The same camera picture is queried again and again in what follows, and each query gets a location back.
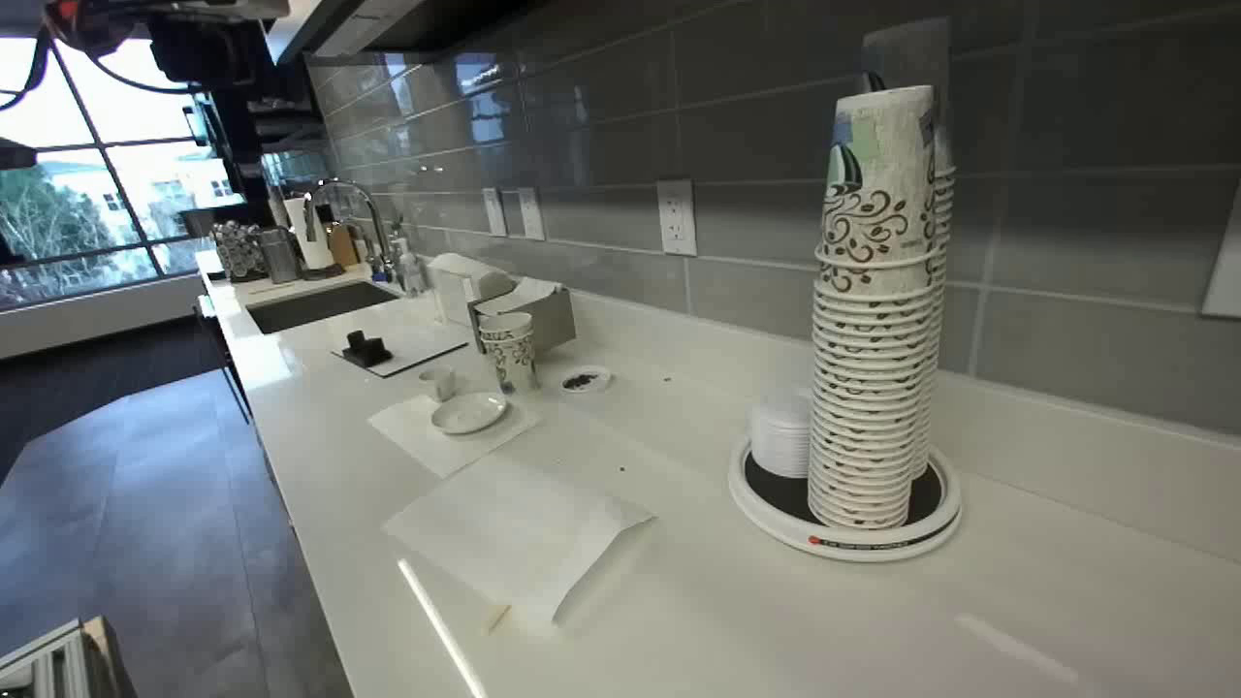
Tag printed coffee paper cup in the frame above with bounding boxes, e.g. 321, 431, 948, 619
482, 305, 542, 395

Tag white saucer plate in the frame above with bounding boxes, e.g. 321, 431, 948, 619
426, 386, 511, 440

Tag white paper towel under plate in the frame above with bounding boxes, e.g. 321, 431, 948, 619
365, 386, 548, 483

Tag round white cup tray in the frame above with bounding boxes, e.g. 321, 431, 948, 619
725, 431, 966, 565

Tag white lid with coffee beans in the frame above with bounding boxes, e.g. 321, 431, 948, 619
551, 359, 621, 400

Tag metal napkin holder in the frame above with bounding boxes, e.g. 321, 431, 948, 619
466, 274, 581, 358

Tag stack of white lids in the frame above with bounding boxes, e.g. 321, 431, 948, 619
750, 382, 817, 483

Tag clear acrylic box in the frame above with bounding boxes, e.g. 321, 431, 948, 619
424, 247, 519, 329

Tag white paper sheet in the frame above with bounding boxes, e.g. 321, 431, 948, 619
336, 313, 475, 382

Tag large white paper towel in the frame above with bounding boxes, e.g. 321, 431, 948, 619
380, 448, 658, 630

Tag soap bottle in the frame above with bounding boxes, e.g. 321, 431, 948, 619
386, 228, 432, 300

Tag black object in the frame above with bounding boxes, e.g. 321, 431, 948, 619
340, 329, 395, 371

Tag metal faucet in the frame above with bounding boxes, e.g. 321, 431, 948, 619
314, 174, 393, 284

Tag dark sink basin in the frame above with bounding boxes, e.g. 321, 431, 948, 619
243, 280, 398, 337

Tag white kettle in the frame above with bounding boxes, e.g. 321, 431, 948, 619
278, 190, 336, 274

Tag metal jars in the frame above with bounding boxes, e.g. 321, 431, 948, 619
208, 216, 303, 285

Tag large window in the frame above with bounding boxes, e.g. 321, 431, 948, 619
0, 35, 243, 310

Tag white wall outlet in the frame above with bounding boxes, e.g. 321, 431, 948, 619
654, 174, 704, 258
511, 185, 548, 243

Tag white wall switch plate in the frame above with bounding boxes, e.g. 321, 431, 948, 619
479, 185, 511, 240

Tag black cable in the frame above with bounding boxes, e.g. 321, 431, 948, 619
0, 31, 58, 116

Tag wooden frame stand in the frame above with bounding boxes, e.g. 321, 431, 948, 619
0, 616, 137, 698

